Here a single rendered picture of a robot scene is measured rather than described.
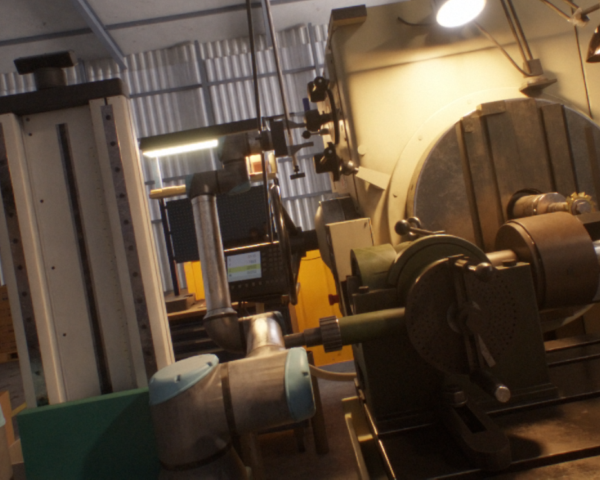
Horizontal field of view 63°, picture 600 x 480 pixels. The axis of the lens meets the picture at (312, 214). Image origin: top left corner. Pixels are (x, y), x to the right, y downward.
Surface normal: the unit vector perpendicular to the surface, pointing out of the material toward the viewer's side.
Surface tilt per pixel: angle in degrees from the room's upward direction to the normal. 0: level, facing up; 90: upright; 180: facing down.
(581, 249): 73
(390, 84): 90
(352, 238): 90
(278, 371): 49
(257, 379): 57
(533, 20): 90
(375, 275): 62
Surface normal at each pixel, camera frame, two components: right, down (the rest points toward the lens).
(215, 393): 0.01, -0.51
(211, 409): 0.10, -0.19
